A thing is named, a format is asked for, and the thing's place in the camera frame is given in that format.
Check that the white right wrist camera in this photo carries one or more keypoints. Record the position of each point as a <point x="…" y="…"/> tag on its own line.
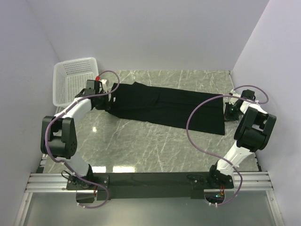
<point x="234" y="98"/>

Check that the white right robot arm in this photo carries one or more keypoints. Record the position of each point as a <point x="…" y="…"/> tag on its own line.
<point x="251" y="135"/>

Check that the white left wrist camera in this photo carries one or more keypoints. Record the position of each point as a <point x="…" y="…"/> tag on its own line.
<point x="103" y="84"/>

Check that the black t-shirt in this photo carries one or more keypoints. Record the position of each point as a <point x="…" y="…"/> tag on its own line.
<point x="177" y="108"/>

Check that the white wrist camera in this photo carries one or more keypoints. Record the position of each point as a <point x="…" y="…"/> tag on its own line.
<point x="234" y="98"/>
<point x="103" y="84"/>

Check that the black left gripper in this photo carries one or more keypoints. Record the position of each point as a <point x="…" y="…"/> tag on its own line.
<point x="105" y="106"/>

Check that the white plastic basket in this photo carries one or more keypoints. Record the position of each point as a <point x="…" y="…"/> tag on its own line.
<point x="70" y="77"/>

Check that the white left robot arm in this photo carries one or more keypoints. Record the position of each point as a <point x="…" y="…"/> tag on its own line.
<point x="58" y="134"/>

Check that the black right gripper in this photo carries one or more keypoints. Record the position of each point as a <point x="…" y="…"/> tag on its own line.
<point x="227" y="116"/>

